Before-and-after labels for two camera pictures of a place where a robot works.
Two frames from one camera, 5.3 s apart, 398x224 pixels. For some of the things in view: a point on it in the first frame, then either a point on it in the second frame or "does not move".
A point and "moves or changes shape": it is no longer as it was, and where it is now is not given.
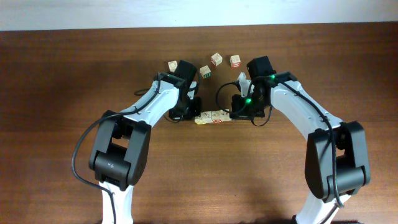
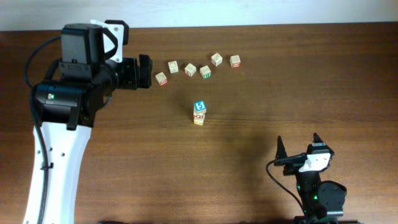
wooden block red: [235, 61] does not move
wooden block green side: [205, 71] does not move
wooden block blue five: [226, 116] moves or changes shape
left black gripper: [176, 116] -> [130, 76]
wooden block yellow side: [198, 121] does not move
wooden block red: [217, 116] -> [199, 116]
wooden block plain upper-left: [172, 65] does not move
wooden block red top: [216, 59] does not move
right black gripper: [236, 99] -> [281, 152]
